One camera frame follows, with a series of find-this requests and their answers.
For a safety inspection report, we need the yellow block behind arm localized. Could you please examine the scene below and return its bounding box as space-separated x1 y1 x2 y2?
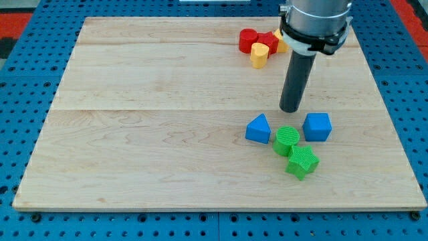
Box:
274 29 289 53

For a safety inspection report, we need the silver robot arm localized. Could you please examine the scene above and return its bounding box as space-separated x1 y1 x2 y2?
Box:
278 0 352 56

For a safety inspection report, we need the blue cube block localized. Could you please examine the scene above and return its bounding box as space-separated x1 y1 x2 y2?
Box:
302 112 332 142

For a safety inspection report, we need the blue triangle block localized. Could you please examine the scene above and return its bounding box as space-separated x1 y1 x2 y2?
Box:
245 113 271 144

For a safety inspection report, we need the light wooden board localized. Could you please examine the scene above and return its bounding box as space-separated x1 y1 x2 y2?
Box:
13 17 427 212

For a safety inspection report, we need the green cylinder block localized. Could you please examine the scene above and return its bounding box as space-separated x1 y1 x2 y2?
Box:
273 126 300 156

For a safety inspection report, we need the yellow heart block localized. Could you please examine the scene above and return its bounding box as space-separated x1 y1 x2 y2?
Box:
250 43 270 69

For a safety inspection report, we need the red cylinder block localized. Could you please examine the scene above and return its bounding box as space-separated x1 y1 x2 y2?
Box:
239 28 258 54

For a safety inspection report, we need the green star block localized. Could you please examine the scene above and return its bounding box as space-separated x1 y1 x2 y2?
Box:
285 145 320 181

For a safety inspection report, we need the red star block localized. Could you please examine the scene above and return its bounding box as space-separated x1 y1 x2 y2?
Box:
257 31 279 55

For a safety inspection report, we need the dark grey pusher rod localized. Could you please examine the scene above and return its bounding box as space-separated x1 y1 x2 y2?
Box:
279 51 316 113

